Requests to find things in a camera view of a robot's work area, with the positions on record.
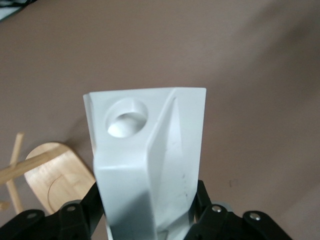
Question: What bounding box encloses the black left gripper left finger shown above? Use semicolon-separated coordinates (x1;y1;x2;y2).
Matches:
0;180;109;240

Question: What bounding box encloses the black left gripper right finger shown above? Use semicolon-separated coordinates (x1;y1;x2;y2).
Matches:
184;179;294;240

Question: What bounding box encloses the white faceted geometric cup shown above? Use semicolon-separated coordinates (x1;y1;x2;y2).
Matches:
82;86;208;240

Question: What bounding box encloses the wooden cup rack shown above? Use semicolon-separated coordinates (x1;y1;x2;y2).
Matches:
0;132;97;216

